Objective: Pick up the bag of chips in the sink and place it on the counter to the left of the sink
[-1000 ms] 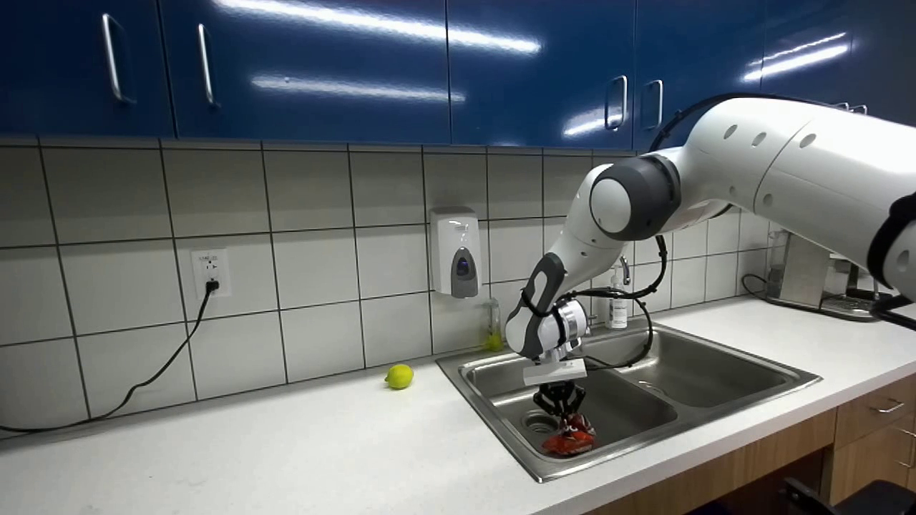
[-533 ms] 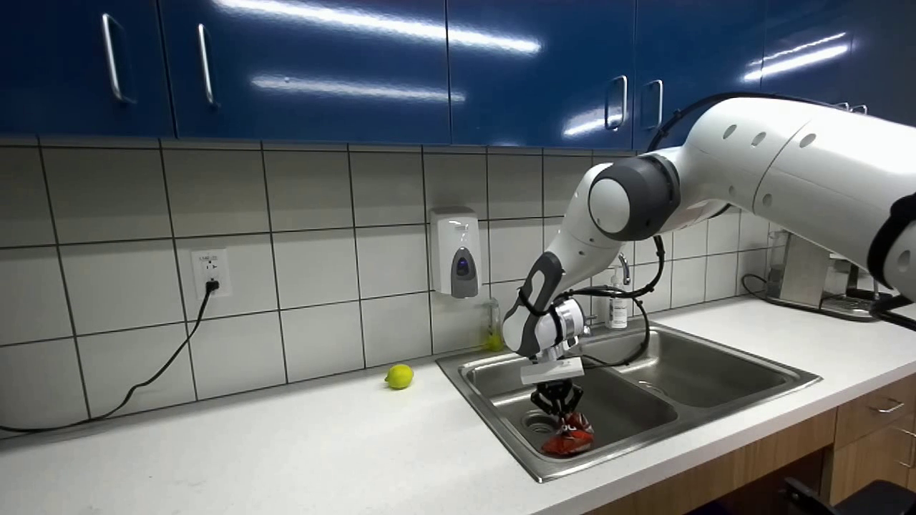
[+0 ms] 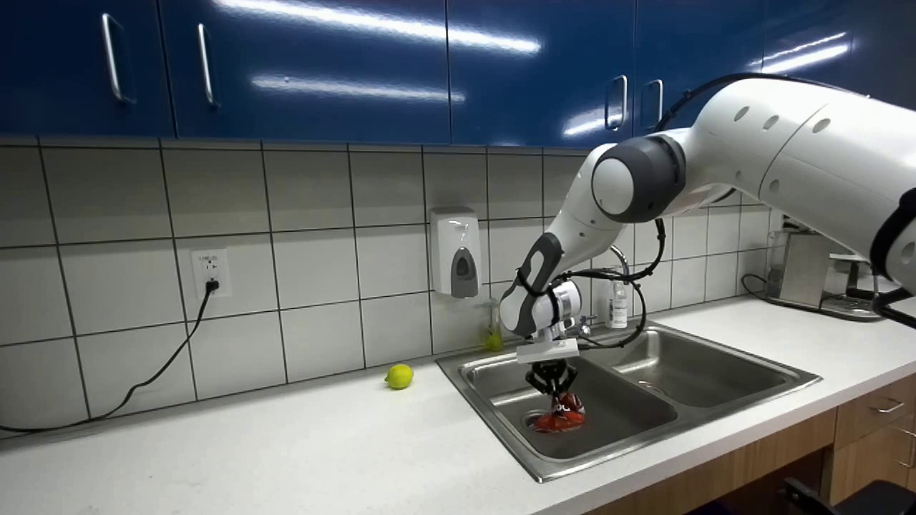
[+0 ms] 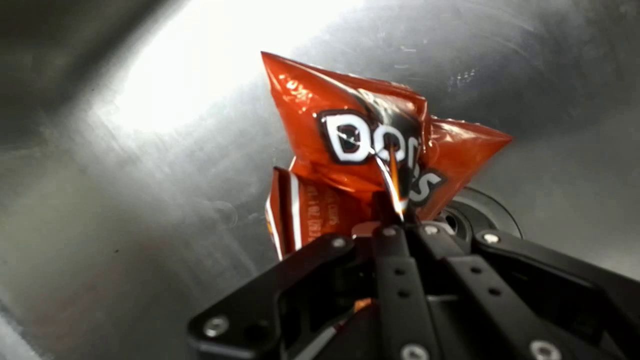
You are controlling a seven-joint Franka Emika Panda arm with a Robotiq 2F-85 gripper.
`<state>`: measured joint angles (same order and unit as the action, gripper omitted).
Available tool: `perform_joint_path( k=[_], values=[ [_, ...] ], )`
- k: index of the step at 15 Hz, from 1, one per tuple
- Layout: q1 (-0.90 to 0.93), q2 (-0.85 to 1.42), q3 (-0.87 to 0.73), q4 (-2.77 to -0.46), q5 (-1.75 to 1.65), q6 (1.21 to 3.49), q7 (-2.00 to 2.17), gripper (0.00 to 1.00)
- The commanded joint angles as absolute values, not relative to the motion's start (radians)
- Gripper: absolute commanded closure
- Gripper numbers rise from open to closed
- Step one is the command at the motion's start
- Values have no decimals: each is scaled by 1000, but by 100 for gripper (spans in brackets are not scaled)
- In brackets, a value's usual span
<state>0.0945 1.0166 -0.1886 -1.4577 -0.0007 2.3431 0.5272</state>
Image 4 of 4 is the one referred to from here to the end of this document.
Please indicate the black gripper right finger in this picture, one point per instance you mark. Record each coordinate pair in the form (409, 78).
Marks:
(520, 292)

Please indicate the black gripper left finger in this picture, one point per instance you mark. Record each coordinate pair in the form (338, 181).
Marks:
(401, 313)

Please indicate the red Doritos chip bag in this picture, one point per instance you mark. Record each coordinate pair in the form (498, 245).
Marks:
(346, 133)

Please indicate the stainless steel double sink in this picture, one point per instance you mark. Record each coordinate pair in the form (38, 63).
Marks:
(133, 200)

